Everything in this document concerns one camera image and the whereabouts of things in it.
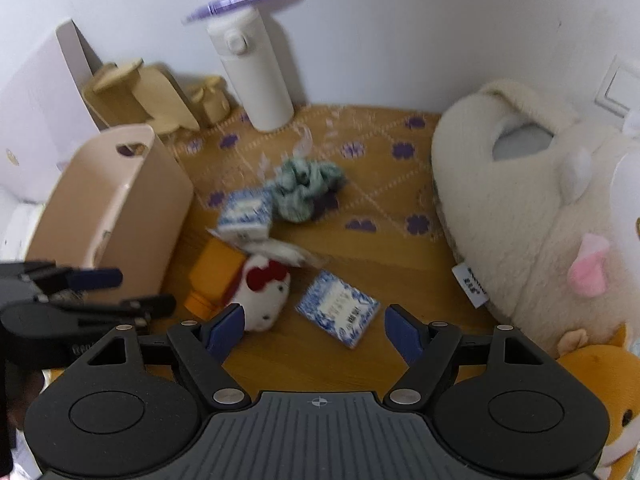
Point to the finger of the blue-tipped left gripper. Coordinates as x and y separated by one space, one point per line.
51 278
66 315

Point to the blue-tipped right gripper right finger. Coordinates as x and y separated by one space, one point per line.
428 350

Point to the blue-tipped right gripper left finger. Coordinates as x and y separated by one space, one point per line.
199 353

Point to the orange plastic bottle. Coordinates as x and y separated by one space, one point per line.
214 279

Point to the white plush red bow headband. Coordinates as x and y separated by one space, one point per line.
261 288

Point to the blue white tissue pack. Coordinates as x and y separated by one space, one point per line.
339 309
247 215

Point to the green striped scrunchie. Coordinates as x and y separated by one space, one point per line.
300 184

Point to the beige plastic storage bin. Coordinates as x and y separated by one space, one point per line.
120 203

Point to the floral transparent table mat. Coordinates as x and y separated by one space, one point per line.
362 169

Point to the white lilac board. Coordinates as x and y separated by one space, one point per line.
44 119

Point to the cream fluffy slipper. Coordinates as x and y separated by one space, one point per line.
542 207

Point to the orange white hamster plush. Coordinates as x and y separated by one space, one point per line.
611 372

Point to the wooden phone stand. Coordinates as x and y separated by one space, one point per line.
136 93

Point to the white thermos bottle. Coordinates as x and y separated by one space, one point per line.
245 50

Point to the white wall socket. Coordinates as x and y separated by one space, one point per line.
619 89

